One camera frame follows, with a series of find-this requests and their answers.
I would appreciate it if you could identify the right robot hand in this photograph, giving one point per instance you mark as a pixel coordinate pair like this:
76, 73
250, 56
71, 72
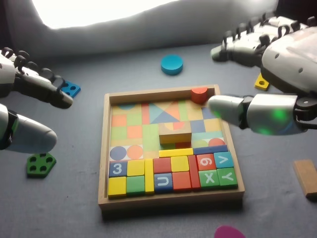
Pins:
287, 57

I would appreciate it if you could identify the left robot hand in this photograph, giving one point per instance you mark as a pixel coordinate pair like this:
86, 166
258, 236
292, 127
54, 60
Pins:
29, 136

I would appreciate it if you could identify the wooden block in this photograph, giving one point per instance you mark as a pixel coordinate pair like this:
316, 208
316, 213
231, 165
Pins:
174, 137

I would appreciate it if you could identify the green pentagon peg block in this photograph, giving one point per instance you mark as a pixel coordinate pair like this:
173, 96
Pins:
39, 164

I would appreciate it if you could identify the yellow block with hole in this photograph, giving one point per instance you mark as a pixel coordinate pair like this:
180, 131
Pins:
258, 85

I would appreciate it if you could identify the blue square peg block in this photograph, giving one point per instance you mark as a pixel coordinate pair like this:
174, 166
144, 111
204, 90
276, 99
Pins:
73, 89

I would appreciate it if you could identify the red cup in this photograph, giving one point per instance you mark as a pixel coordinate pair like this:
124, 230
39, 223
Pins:
198, 95

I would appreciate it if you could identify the grey table cloth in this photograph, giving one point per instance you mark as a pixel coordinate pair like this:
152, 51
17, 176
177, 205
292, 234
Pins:
74, 124

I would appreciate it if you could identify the blue round disc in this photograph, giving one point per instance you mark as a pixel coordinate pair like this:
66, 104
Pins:
172, 63

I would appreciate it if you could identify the flat wooden plank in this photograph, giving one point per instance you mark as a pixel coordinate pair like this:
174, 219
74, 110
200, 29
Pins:
305, 176

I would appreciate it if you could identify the wooden tray with printed floor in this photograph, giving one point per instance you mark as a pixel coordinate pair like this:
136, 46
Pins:
173, 203

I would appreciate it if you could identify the magenta round disc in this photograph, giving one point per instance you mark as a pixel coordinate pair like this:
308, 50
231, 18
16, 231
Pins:
229, 233

